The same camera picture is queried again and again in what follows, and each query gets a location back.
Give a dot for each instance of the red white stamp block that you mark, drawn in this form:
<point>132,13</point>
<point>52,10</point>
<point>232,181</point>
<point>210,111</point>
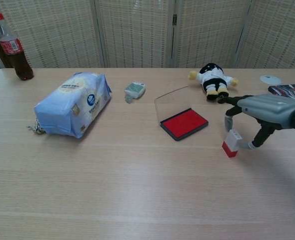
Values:
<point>231,145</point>

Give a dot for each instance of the small green wipes packet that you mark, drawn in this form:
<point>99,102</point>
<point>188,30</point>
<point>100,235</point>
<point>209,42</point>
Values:
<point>135,88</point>

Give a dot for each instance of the beige woven folding screen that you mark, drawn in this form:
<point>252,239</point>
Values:
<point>137,32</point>

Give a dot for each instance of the white round disc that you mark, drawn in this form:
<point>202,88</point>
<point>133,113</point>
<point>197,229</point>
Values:
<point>270,79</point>

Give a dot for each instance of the cola bottle red cap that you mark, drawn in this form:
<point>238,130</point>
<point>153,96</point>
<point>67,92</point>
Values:
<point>15,55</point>

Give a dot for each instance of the black white plush toy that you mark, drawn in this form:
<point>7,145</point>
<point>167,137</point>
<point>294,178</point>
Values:
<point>213,80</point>

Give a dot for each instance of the red ink pad clear lid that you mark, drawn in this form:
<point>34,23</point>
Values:
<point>185,122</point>

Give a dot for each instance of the blue tissue pack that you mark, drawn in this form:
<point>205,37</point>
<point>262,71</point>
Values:
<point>72,105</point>

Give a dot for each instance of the black red patterned box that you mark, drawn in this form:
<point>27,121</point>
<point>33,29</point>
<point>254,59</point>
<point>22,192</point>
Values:
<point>287,89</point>

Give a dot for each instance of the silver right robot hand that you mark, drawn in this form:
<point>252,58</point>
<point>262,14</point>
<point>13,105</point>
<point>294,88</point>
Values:
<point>267,107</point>

